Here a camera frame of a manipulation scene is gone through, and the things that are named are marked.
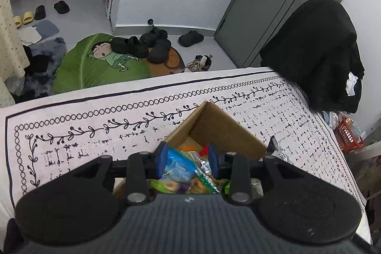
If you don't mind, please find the grey fluffy rug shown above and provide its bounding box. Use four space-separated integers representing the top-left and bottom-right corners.
24 37 67 94

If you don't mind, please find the beige dotted cloth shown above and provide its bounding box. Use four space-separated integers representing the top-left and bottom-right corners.
0 0 26 107

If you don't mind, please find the dark green snack packet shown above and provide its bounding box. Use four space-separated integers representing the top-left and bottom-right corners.
193 174 221 194

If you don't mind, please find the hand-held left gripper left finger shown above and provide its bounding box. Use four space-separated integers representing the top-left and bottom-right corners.
71 141 168 206

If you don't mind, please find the white mat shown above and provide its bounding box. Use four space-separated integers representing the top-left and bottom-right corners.
18 26 42 45

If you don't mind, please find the white crumpled cloth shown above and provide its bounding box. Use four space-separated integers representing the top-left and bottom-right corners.
345 72 358 97

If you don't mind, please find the grey door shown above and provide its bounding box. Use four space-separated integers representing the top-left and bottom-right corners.
214 0 371 68

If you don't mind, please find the black white sneaker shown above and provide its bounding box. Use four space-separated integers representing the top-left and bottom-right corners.
186 55 212 72

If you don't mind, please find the brown cardboard box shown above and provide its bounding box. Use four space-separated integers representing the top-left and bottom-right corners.
113 101 268 201

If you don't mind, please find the green yellow snack packet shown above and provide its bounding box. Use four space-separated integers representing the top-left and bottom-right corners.
149 179 180 194

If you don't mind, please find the small dark snack packet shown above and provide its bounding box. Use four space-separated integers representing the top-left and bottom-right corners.
266 136 291 164

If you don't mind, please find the green leaf cartoon rug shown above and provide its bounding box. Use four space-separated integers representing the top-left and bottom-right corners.
52 33 152 95

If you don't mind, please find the white black printed tablecloth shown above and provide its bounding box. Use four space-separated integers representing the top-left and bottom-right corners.
4 66 368 213

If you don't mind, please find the blue snack packet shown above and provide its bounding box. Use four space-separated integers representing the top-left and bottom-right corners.
162 148 197 180

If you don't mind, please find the blue grey mat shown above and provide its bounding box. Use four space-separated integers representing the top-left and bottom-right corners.
31 20 60 40

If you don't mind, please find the red plastic basket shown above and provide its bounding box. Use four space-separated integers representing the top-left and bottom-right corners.
333 116 365 153

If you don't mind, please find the black jacket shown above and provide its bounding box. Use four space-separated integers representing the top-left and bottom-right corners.
260 0 365 115

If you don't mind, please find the black clog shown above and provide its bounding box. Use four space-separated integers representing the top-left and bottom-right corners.
179 31 204 47

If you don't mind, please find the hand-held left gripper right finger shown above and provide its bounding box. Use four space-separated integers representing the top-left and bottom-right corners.
208 142 302 204

